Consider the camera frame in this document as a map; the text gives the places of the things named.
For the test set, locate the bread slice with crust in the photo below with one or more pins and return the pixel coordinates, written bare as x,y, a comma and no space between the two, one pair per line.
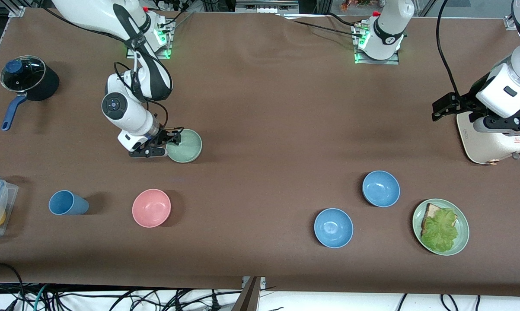
430,211

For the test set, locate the green lettuce leaf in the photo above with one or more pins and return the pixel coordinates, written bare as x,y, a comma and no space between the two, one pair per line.
441,231

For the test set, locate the pale green plate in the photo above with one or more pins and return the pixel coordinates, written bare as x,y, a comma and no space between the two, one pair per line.
463,229

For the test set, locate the cream white toaster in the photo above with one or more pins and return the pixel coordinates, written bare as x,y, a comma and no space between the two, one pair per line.
489,144

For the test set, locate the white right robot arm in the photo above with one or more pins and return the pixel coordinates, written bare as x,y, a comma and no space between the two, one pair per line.
126,116

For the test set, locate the pink bowl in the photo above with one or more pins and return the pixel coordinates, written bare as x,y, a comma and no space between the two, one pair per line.
151,208

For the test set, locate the metal frame post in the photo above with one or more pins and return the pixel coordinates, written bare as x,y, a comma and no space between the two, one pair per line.
249,298

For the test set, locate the pale green bowl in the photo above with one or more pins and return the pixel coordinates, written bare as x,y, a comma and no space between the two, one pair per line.
189,147

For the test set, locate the blue bowl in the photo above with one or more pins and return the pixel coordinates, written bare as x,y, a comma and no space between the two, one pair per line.
381,188
333,228

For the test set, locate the grey metal box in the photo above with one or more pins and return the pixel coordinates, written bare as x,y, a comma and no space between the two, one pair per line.
266,5

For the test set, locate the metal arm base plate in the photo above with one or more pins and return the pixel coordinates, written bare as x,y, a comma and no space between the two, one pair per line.
164,54
393,61

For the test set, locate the white power strip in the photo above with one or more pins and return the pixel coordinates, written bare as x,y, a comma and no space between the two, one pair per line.
169,5

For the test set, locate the clear plastic container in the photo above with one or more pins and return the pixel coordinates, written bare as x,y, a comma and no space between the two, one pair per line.
7,192

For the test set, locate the blue plastic cup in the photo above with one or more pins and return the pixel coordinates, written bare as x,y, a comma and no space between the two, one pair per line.
67,203

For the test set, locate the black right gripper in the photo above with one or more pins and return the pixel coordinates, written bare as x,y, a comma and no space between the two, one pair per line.
164,136

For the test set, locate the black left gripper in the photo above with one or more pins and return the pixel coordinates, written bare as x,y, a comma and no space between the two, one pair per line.
468,102

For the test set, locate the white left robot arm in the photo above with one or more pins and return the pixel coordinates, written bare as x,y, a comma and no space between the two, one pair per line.
502,93

